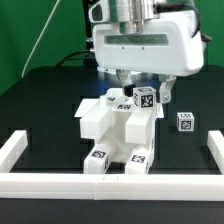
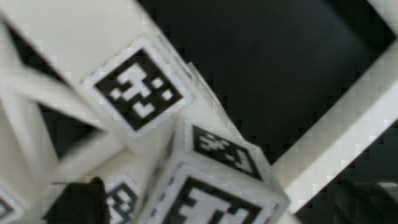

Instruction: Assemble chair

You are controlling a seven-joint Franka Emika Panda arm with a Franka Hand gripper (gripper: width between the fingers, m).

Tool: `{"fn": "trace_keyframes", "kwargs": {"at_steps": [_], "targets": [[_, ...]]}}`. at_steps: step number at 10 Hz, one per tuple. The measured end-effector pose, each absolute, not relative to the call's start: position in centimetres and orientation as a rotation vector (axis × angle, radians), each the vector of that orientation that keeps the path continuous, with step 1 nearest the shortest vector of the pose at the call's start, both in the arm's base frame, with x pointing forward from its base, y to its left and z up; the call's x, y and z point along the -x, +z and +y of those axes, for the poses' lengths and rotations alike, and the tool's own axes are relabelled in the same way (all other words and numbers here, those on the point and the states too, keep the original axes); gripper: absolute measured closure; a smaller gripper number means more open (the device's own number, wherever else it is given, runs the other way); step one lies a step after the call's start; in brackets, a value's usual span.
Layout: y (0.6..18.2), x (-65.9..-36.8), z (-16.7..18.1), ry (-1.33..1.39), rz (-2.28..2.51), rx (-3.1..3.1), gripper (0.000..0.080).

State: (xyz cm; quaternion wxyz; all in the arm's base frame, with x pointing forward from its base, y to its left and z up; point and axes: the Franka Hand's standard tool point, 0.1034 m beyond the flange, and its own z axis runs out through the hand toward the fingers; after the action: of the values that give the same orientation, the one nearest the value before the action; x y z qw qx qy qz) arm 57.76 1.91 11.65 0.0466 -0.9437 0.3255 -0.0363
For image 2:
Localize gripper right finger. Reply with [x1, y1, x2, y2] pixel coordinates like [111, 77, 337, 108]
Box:
[333, 181, 398, 224]

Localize white chair back frame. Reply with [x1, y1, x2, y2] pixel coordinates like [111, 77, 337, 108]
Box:
[0, 0, 274, 224]

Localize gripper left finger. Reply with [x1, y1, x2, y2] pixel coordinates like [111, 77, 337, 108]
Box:
[43, 177, 111, 224]

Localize white chair nut cube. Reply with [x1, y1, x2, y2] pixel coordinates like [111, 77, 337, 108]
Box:
[134, 121, 289, 224]

